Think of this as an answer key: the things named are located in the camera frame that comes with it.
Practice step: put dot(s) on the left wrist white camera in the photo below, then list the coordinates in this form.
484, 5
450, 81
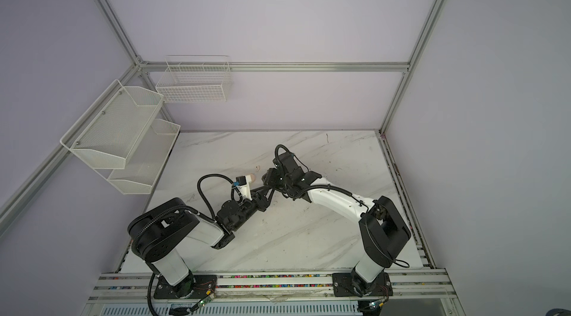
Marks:
243, 187

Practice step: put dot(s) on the upper white mesh shelf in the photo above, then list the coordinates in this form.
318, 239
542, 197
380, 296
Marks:
108, 134

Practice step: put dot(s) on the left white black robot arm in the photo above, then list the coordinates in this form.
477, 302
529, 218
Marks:
157, 233

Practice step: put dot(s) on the lower white mesh shelf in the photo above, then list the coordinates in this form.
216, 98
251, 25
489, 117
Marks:
145, 166

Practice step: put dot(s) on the white mesh shelf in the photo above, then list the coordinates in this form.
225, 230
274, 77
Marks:
108, 134
145, 166

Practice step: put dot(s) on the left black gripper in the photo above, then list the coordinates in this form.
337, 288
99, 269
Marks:
259, 198

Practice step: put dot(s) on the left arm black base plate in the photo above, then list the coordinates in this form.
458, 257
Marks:
193, 287

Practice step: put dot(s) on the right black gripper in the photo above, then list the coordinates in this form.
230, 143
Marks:
276, 178

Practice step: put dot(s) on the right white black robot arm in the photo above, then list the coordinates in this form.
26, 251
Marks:
383, 231

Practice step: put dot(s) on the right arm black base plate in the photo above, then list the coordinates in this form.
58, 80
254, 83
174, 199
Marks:
352, 285

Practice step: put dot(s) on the aluminium front rail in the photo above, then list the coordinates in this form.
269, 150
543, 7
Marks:
280, 286

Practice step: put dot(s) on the white wire basket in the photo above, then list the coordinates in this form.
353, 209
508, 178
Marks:
196, 79

